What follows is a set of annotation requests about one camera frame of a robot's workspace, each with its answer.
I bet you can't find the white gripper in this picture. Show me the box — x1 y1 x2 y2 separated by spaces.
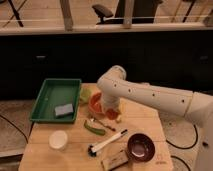
101 94 122 123

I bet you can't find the orange-red apple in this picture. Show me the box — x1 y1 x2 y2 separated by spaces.
106 109 119 120

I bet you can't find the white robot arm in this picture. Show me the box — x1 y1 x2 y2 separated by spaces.
97 65 213 171

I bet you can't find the white paper cup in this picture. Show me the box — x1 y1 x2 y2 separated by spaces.
49 130 68 150

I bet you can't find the green pepper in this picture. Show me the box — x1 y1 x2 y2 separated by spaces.
84 120 106 136

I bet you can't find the metal spoon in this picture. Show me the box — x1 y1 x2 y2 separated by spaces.
89 117 116 131

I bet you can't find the orange bowl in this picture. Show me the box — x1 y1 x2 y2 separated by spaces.
88 92 102 114

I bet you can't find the dark maroon bowl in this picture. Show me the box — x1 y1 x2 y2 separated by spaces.
126 133 155 162

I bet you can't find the white dish brush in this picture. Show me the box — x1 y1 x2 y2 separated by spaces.
88 129 128 157

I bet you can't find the small wooden box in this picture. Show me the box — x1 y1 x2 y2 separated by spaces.
101 150 128 171

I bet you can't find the pale green vegetable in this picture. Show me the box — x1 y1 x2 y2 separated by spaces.
80 88 91 104

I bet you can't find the grey sponge in tray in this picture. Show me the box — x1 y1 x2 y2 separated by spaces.
55 104 73 117

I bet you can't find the green plastic tray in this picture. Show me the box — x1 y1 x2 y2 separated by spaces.
30 78 81 124

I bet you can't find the black office chair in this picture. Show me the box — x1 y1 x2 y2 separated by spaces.
92 0 162 25

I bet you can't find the black power cable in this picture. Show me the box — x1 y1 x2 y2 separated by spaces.
165 124 200 150

